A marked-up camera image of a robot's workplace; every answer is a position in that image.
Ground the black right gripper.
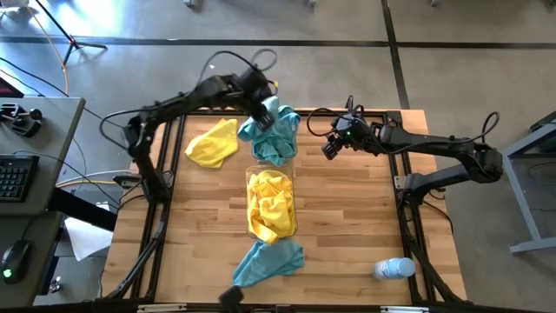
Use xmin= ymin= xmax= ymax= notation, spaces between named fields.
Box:
xmin=321 ymin=113 xmax=383 ymax=161

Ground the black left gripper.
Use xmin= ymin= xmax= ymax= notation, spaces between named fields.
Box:
xmin=234 ymin=68 xmax=277 ymax=132

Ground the clear plastic water bottle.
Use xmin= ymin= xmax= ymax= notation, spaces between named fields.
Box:
xmin=372 ymin=256 xmax=417 ymax=282

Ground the black desk leg bar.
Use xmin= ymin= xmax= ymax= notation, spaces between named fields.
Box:
xmin=46 ymin=186 xmax=118 ymax=232

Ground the black tripod stand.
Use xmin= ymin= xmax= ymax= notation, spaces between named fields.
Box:
xmin=33 ymin=0 xmax=109 ymax=67

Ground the white paper sheet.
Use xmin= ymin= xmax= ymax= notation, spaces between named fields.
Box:
xmin=63 ymin=202 xmax=115 ymax=262

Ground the grey desk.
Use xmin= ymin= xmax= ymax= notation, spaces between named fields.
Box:
xmin=0 ymin=96 xmax=87 ymax=308

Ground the black clamp tool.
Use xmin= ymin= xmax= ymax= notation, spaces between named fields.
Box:
xmin=0 ymin=102 xmax=44 ymax=139

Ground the black backlit keyboard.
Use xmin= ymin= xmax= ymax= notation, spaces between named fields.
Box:
xmin=0 ymin=155 xmax=41 ymax=203

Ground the dark red-lit device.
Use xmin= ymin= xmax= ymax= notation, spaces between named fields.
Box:
xmin=0 ymin=77 xmax=25 ymax=99

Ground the black computer mouse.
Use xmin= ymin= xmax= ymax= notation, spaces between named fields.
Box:
xmin=0 ymin=239 xmax=32 ymax=286

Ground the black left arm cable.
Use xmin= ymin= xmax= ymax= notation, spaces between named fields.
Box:
xmin=195 ymin=47 xmax=279 ymax=86

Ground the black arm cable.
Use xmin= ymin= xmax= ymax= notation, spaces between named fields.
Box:
xmin=195 ymin=47 xmax=279 ymax=86
xmin=480 ymin=110 xmax=501 ymax=145

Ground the white thin cable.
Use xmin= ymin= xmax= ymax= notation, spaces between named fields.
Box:
xmin=56 ymin=169 xmax=131 ymax=186

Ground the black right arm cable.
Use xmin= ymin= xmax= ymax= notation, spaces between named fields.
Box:
xmin=480 ymin=110 xmax=501 ymax=145

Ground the silver metal bracket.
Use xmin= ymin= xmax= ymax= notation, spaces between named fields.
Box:
xmin=381 ymin=305 xmax=430 ymax=313
xmin=137 ymin=303 xmax=188 ymax=313

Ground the black floor cable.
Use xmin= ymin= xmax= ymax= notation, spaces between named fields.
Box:
xmin=0 ymin=56 xmax=140 ymax=134

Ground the black aluminium table frame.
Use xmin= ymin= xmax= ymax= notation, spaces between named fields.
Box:
xmin=97 ymin=106 xmax=469 ymax=308

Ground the yellow floor cable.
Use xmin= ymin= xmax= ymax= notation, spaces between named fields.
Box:
xmin=19 ymin=0 xmax=70 ymax=96

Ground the grey metal stand frame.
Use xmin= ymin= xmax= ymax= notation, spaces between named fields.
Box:
xmin=501 ymin=110 xmax=556 ymax=256

